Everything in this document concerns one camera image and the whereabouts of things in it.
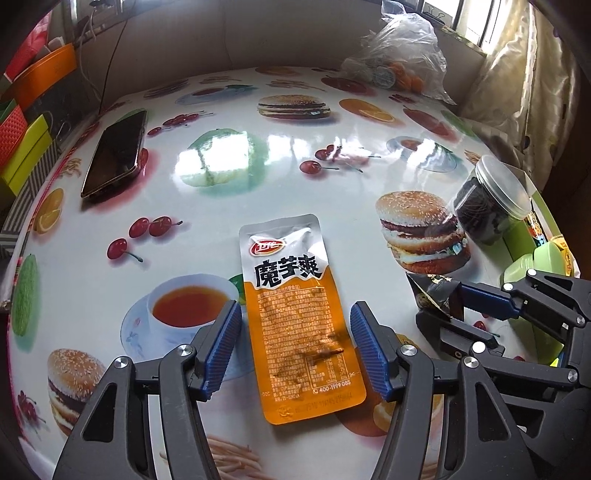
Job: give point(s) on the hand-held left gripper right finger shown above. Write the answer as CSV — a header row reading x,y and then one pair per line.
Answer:
x,y
369,350

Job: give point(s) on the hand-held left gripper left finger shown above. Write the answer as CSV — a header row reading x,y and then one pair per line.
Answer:
x,y
224,346

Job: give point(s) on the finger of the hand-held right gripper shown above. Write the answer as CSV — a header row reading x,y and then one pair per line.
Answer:
x,y
485,297
461,334

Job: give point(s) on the black and red snack packet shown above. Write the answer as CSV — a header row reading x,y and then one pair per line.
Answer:
x,y
434,293

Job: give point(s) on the green cardboard box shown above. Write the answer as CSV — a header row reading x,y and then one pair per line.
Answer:
x,y
517,242

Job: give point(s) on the orange pouch with white end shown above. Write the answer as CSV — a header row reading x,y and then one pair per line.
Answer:
x,y
295,314

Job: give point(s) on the green cream jar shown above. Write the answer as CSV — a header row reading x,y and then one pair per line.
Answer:
x,y
545,258

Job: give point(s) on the clear jar with dark contents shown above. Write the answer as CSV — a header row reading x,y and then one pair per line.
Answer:
x,y
485,217

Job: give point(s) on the cream curtain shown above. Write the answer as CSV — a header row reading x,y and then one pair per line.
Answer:
x,y
521,92

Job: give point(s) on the black smartphone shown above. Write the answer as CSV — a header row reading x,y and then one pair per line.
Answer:
x,y
113,154

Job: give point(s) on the grey striped box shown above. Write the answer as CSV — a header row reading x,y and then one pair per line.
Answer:
x,y
27,203

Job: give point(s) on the clear plastic bag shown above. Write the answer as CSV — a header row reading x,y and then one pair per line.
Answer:
x,y
401,46

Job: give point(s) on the yellow-green box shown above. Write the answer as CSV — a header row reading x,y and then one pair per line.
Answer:
x,y
32,147

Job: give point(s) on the orange box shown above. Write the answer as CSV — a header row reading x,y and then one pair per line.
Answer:
x,y
46,69

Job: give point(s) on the red standing bag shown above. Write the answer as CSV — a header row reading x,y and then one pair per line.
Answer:
x,y
30,46

